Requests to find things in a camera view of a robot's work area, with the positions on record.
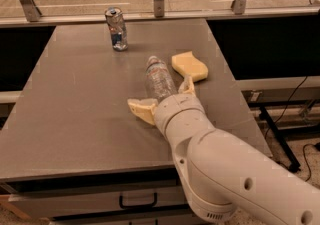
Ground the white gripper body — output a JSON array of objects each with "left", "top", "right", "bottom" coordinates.
[{"left": 154, "top": 94, "right": 214, "bottom": 139}]

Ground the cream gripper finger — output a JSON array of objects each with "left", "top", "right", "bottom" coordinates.
[
  {"left": 127, "top": 98, "right": 158, "bottom": 125},
  {"left": 178, "top": 75, "right": 196, "bottom": 96}
]

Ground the clear plastic water bottle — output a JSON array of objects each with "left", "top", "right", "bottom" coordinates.
[{"left": 145, "top": 56, "right": 177, "bottom": 102}]

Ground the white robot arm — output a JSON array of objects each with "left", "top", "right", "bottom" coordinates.
[{"left": 127, "top": 78, "right": 320, "bottom": 225}]

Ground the yellow sponge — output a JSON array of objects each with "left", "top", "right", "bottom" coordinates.
[{"left": 171, "top": 51, "right": 209, "bottom": 82}]

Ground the silver energy drink can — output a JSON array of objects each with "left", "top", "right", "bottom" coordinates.
[{"left": 105, "top": 7, "right": 128, "bottom": 51}]

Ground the grey lower drawer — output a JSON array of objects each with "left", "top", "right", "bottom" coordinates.
[{"left": 50, "top": 204, "right": 204, "bottom": 225}]

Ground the grey drawer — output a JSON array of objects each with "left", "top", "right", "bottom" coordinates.
[
  {"left": 50, "top": 204, "right": 204, "bottom": 225},
  {"left": 9, "top": 186, "right": 186, "bottom": 218}
]

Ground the black metal stand leg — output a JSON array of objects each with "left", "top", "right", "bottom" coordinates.
[{"left": 259, "top": 106, "right": 300, "bottom": 173}]

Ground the grey upper drawer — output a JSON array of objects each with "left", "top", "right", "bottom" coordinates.
[{"left": 9, "top": 186, "right": 186, "bottom": 218}]

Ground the horizontal metal railing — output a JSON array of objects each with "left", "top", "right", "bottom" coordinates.
[{"left": 0, "top": 6, "right": 320, "bottom": 28}]

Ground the black floor cable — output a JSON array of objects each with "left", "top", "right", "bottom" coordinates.
[{"left": 263, "top": 76, "right": 320, "bottom": 183}]

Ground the black drawer handle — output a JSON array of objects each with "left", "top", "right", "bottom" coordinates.
[{"left": 118, "top": 193, "right": 158, "bottom": 210}]

